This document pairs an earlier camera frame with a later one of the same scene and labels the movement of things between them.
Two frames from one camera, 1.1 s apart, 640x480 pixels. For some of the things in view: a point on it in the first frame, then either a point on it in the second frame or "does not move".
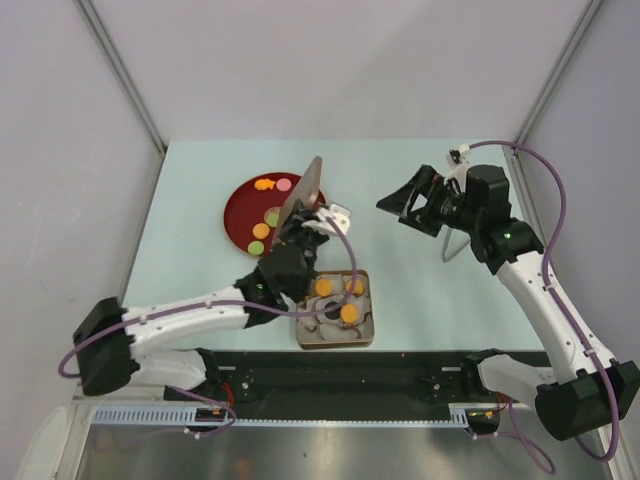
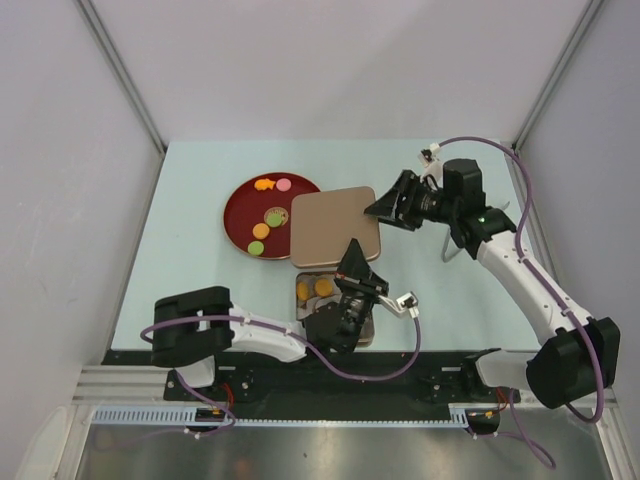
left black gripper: (300, 213) → (354, 269)
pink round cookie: (283, 184) does not move
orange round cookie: (323, 287) does not move
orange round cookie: (261, 230) does not move
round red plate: (257, 207) does not move
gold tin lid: (307, 191) → (323, 225)
